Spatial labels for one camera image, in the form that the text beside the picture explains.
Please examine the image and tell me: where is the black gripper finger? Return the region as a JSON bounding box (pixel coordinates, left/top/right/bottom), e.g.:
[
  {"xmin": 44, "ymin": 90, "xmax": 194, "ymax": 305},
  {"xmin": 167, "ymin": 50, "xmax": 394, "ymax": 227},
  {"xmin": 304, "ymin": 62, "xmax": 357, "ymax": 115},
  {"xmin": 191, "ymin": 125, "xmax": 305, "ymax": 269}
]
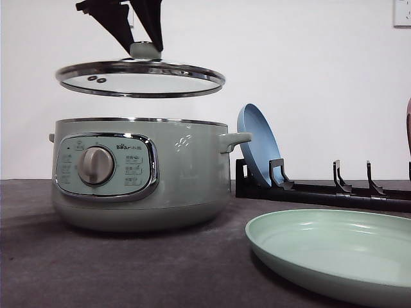
[
  {"xmin": 129, "ymin": 0, "xmax": 163, "ymax": 53},
  {"xmin": 76, "ymin": 0, "xmax": 134, "ymax": 56}
]

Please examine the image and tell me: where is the glass lid with green knob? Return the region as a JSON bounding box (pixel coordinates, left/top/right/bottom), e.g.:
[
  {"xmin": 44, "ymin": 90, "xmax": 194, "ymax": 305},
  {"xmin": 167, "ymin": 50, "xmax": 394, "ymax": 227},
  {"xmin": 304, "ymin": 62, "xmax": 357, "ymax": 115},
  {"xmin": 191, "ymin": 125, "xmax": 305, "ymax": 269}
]
[{"xmin": 55, "ymin": 41, "xmax": 225, "ymax": 98}]

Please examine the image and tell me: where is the green plate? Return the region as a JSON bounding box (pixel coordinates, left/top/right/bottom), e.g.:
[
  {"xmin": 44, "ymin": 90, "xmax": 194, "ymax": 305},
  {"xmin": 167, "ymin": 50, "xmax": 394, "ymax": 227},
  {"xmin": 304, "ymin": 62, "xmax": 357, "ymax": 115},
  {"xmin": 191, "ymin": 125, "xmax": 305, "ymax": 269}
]
[{"xmin": 245, "ymin": 209, "xmax": 411, "ymax": 307}]

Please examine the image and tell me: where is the green electric steamer pot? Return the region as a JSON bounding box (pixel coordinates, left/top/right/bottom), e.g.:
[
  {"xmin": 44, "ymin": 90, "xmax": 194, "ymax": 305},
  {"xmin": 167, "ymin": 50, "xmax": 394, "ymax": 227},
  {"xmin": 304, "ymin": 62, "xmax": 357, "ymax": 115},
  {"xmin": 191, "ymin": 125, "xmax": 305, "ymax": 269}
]
[{"xmin": 49, "ymin": 117, "xmax": 252, "ymax": 232}]

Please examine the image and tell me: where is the blue plate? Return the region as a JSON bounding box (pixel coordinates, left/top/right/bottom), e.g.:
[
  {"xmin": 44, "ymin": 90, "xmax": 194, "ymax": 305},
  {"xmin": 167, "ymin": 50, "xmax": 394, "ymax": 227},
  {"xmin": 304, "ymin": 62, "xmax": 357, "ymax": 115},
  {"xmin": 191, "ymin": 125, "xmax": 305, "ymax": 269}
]
[{"xmin": 237, "ymin": 103, "xmax": 282, "ymax": 186}]

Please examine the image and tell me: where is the pink plate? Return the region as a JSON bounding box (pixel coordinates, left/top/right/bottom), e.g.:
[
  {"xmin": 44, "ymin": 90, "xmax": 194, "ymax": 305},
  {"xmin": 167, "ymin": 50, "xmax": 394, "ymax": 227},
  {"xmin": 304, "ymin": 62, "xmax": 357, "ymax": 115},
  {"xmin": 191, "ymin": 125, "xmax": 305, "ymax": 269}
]
[{"xmin": 406, "ymin": 97, "xmax": 411, "ymax": 163}]

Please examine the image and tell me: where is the black dish rack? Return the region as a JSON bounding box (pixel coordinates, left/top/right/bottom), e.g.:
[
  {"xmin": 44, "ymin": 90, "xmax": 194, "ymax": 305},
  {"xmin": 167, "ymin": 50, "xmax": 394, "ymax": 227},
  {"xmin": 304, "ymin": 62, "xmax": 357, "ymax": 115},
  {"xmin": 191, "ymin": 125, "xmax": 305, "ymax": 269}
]
[{"xmin": 235, "ymin": 158, "xmax": 411, "ymax": 212}]

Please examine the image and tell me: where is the white wall socket right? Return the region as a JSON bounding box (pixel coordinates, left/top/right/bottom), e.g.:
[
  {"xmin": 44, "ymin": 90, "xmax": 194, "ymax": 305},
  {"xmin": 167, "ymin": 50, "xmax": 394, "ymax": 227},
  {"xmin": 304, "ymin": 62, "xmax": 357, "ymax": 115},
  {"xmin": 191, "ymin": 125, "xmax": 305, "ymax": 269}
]
[{"xmin": 393, "ymin": 0, "xmax": 411, "ymax": 29}]

